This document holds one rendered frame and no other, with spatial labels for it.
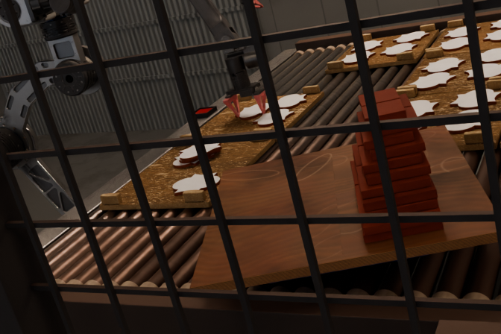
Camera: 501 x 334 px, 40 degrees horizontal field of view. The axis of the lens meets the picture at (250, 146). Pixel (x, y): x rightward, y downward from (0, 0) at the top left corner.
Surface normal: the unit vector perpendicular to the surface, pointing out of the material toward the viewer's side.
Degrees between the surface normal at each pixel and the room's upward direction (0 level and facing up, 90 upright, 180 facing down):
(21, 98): 90
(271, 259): 0
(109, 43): 90
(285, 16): 90
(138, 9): 90
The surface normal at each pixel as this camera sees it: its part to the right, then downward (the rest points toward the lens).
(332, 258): -0.24, -0.92
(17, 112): -0.20, 0.37
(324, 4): -0.51, 0.39
